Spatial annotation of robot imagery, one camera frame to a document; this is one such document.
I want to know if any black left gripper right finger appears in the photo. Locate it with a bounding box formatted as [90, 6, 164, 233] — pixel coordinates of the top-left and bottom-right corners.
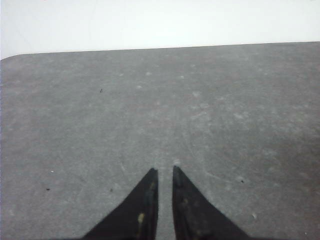
[172, 166, 249, 240]

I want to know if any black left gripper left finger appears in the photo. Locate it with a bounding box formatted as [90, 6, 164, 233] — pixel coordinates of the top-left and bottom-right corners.
[82, 168, 159, 240]

